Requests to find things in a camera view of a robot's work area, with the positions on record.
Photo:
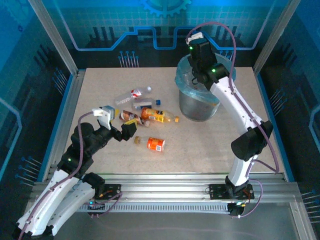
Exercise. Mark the brown label plastic bottle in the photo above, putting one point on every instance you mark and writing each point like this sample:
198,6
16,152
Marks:
130,116

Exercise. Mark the orange juice bottle yellow label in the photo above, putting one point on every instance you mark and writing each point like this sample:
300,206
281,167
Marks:
153,114

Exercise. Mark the Fiji water bottle blue cap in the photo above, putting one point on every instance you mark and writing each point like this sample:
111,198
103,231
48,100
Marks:
145,103

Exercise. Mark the grey bin with blue liner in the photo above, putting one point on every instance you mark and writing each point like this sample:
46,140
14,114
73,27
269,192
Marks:
182,82

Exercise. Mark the grey metal bin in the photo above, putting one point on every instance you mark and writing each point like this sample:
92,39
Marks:
197,112

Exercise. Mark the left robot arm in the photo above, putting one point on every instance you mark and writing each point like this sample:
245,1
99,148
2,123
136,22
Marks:
42,210

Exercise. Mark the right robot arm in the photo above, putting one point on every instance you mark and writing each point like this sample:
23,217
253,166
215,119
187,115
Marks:
232,100

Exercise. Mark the clear bottle white cap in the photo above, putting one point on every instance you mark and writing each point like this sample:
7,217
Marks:
136,93

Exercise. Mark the black connector block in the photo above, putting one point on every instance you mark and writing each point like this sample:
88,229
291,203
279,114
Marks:
235,211
96,214

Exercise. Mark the grey metal base sheet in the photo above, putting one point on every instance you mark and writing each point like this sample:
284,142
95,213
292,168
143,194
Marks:
162,227

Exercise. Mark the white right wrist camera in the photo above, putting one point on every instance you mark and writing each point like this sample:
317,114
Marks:
196,37

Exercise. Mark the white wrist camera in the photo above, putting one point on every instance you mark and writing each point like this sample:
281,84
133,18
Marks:
196,37
105,116

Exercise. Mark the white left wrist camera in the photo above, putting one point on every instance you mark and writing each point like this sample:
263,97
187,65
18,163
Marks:
105,116

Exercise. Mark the aluminium side rail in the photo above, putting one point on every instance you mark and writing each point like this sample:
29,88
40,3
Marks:
72,95

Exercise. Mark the aluminium front rail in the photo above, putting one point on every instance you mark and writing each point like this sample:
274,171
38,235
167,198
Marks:
162,187

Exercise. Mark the aluminium frame post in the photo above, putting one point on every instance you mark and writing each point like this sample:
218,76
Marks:
56,37
273,37

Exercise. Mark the blue side rail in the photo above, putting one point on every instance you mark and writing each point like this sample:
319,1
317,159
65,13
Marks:
270,112

